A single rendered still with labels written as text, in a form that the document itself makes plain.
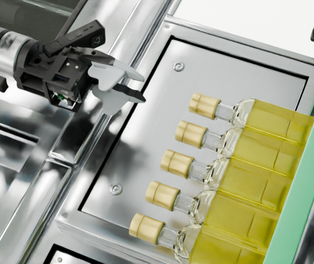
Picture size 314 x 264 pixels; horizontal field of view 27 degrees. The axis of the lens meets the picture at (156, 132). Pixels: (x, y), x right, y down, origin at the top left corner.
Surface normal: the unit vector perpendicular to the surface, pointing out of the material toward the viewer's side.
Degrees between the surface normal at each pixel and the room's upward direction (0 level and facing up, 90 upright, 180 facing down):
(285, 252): 90
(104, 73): 80
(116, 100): 100
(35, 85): 90
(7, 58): 90
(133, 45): 90
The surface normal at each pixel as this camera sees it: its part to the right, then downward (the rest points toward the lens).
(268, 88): -0.04, -0.52
